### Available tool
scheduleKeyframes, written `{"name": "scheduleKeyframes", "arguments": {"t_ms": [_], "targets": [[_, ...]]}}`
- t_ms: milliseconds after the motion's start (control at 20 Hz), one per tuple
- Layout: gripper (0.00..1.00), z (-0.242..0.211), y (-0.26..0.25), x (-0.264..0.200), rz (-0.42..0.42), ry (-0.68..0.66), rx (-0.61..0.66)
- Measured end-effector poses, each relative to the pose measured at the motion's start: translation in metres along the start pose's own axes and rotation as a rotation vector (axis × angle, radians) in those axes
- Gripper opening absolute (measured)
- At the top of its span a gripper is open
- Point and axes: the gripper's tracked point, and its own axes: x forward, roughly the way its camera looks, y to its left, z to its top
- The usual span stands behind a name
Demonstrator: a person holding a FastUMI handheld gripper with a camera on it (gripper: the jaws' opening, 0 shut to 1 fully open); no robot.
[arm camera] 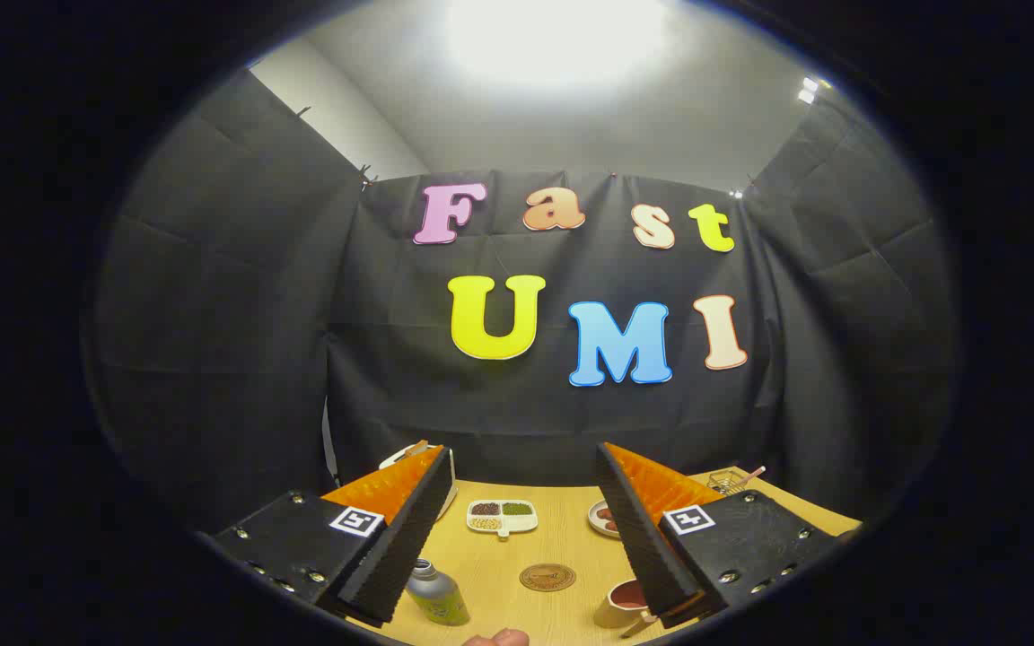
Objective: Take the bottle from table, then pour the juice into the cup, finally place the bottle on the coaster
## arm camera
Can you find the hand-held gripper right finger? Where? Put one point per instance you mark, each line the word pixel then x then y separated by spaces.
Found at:
pixel 647 547

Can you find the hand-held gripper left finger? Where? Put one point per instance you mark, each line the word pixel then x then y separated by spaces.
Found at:
pixel 396 547

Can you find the silver bottle with green label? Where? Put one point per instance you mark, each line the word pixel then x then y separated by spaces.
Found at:
pixel 439 599

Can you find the round cork coaster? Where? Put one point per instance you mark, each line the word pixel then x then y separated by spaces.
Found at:
pixel 547 577

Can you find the white round plate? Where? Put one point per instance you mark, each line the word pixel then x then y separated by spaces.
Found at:
pixel 593 526

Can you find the white toaster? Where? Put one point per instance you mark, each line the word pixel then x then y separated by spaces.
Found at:
pixel 451 484

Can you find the wooden table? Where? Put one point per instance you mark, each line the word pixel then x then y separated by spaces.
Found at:
pixel 562 545

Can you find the toast slice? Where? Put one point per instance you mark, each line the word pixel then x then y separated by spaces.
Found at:
pixel 416 446

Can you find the white divided dish of beans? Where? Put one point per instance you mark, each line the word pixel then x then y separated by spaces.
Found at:
pixel 502 518

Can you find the bright ceiling light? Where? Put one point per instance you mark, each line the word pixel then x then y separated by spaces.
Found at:
pixel 557 36

